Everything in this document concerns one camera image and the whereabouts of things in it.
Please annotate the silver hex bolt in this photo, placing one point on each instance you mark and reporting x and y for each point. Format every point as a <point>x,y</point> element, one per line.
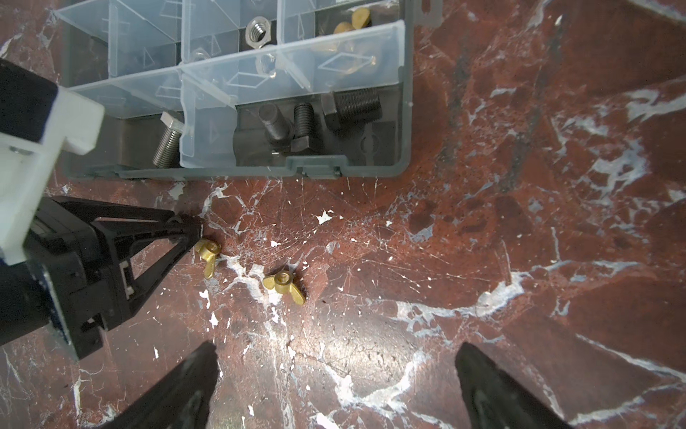
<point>168,145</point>

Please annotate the black hex bolt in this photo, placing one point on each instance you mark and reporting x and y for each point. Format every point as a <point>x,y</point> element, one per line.
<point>305,141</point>

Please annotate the silver nut in box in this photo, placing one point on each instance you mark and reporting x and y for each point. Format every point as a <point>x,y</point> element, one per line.
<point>258,32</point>

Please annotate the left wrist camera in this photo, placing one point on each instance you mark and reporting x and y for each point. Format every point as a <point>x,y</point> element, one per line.
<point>39,121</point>

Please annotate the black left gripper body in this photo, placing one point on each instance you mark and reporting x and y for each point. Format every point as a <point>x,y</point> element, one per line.
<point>65,258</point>

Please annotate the grey plastic organizer box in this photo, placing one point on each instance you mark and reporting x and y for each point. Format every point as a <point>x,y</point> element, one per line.
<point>190,58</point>

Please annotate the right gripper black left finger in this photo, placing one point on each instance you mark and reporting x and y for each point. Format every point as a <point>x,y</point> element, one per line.
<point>181,399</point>

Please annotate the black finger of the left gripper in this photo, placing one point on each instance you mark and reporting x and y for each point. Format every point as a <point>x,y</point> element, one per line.
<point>138,255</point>
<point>90,211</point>

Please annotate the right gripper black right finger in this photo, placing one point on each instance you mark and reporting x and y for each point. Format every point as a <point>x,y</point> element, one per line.
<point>494,399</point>

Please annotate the brass wing nut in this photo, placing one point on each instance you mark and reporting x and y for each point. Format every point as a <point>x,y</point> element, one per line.
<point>360,19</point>
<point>283,282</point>
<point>208,251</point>

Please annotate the black bolt in box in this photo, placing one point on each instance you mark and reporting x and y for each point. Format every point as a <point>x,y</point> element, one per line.
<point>277,127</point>
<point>342,109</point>

